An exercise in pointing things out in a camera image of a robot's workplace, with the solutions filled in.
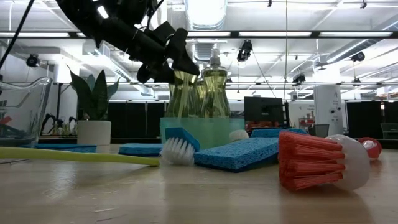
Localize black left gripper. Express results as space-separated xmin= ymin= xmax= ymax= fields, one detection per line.
xmin=129 ymin=21 xmax=201 ymax=85

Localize blue rectangular sponge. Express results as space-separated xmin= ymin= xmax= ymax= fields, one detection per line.
xmin=194 ymin=136 xmax=280 ymax=173
xmin=18 ymin=143 xmax=97 ymax=154
xmin=118 ymin=142 xmax=164 ymax=157
xmin=251 ymin=128 xmax=308 ymax=139

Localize pink toothbrush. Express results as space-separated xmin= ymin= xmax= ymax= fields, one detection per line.
xmin=277 ymin=130 xmax=382 ymax=192

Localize black partition panel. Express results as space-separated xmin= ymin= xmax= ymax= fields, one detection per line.
xmin=346 ymin=101 xmax=398 ymax=139
xmin=108 ymin=101 xmax=165 ymax=139

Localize translucent green mat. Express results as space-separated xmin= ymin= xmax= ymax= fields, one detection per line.
xmin=160 ymin=117 xmax=246 ymax=150

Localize snake plant in white pot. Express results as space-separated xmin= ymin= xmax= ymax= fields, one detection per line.
xmin=67 ymin=65 xmax=121 ymax=146

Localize black computer monitor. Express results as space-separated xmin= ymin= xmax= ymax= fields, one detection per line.
xmin=244 ymin=96 xmax=285 ymax=125

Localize clear plastic bin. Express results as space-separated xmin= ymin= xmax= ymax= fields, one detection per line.
xmin=0 ymin=76 xmax=53 ymax=147

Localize white pillar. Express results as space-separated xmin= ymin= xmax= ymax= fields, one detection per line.
xmin=313 ymin=85 xmax=345 ymax=136

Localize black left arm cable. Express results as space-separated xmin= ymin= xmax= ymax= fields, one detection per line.
xmin=146 ymin=0 xmax=166 ymax=30

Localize silver ventilation duct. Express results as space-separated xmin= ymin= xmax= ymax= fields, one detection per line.
xmin=185 ymin=0 xmax=228 ymax=31

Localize black aluminium table frame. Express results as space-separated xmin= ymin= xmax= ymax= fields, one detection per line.
xmin=37 ymin=136 xmax=398 ymax=149

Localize thin hanging cable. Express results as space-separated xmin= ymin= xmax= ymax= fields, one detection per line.
xmin=284 ymin=0 xmax=289 ymax=103

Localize black diagonal cable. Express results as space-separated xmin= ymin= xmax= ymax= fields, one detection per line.
xmin=0 ymin=0 xmax=35 ymax=70

